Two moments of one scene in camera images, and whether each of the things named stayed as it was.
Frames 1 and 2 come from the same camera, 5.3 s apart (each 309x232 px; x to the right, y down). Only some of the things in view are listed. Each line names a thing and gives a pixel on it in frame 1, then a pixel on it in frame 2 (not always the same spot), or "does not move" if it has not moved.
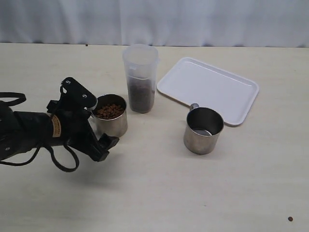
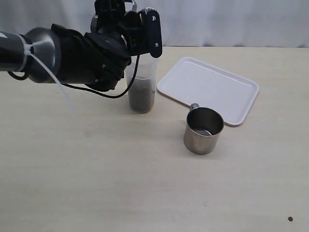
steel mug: x=110 y=116 -> x=94 y=20
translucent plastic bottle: x=141 y=60 does not move
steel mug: x=203 y=125 does not move
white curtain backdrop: x=278 y=23 does not move
